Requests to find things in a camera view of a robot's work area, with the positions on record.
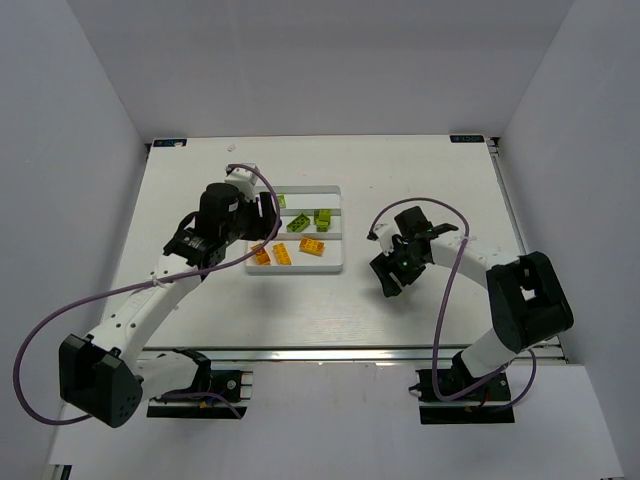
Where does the orange rounded lego piece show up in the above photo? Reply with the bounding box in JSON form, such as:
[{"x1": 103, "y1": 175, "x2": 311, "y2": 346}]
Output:
[{"x1": 251, "y1": 245, "x2": 271, "y2": 266}]

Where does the yellow lego brick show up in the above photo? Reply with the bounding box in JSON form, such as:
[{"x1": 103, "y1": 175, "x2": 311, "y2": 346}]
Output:
[{"x1": 272, "y1": 243, "x2": 292, "y2": 266}]

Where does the lime long lego brick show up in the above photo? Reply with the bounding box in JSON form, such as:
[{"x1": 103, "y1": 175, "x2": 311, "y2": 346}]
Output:
[{"x1": 286, "y1": 213, "x2": 311, "y2": 233}]

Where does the orange lego brick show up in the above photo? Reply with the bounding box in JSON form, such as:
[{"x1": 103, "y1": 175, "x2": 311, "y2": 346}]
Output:
[{"x1": 299, "y1": 237, "x2": 325, "y2": 256}]

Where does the lime square lego brick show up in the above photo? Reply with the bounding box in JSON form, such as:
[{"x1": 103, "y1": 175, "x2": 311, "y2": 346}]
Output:
[{"x1": 314, "y1": 209, "x2": 332, "y2": 233}]

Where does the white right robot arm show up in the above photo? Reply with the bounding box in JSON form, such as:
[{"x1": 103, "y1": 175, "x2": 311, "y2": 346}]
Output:
[{"x1": 367, "y1": 199, "x2": 574, "y2": 401}]

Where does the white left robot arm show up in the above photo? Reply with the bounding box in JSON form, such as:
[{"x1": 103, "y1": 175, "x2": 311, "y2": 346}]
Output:
[{"x1": 59, "y1": 183, "x2": 281, "y2": 428}]

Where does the blue left corner label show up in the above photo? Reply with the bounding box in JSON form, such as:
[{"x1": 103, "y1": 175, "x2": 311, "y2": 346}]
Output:
[{"x1": 152, "y1": 138, "x2": 187, "y2": 148}]

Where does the blue corner label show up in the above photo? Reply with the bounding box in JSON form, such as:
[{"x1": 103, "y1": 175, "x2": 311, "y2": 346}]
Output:
[
  {"x1": 449, "y1": 134, "x2": 485, "y2": 143},
  {"x1": 152, "y1": 138, "x2": 187, "y2": 148}
]

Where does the white three-compartment tray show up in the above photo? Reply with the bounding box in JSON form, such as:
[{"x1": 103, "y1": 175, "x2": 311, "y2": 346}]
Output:
[{"x1": 244, "y1": 185, "x2": 344, "y2": 275}]

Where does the blue right corner label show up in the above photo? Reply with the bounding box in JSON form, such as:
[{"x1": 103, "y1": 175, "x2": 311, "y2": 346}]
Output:
[{"x1": 449, "y1": 134, "x2": 485, "y2": 143}]

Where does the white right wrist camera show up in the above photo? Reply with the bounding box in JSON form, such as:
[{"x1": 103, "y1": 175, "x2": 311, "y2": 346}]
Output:
[{"x1": 367, "y1": 223, "x2": 397, "y2": 256}]

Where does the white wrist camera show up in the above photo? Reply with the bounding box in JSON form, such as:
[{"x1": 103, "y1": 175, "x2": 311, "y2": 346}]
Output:
[
  {"x1": 224, "y1": 163, "x2": 258, "y2": 201},
  {"x1": 367, "y1": 223, "x2": 397, "y2": 256}
]

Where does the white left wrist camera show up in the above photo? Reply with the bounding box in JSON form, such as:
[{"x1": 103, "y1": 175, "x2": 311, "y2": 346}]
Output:
[{"x1": 224, "y1": 163, "x2": 258, "y2": 201}]

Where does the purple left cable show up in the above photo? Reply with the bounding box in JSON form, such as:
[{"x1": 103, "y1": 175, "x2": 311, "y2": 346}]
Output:
[{"x1": 12, "y1": 163, "x2": 284, "y2": 426}]

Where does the purple cable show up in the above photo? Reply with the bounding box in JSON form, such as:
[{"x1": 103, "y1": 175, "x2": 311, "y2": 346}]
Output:
[
  {"x1": 367, "y1": 196, "x2": 539, "y2": 412},
  {"x1": 12, "y1": 163, "x2": 284, "y2": 426}
]

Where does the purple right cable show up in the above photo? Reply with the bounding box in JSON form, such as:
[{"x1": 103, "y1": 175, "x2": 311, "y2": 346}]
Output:
[{"x1": 367, "y1": 196, "x2": 539, "y2": 412}]

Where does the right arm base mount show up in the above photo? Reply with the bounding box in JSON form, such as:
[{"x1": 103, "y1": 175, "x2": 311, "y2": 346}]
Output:
[{"x1": 408, "y1": 367, "x2": 516, "y2": 425}]

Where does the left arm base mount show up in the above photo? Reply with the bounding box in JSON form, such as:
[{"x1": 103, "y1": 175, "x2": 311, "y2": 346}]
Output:
[{"x1": 146, "y1": 348, "x2": 252, "y2": 420}]

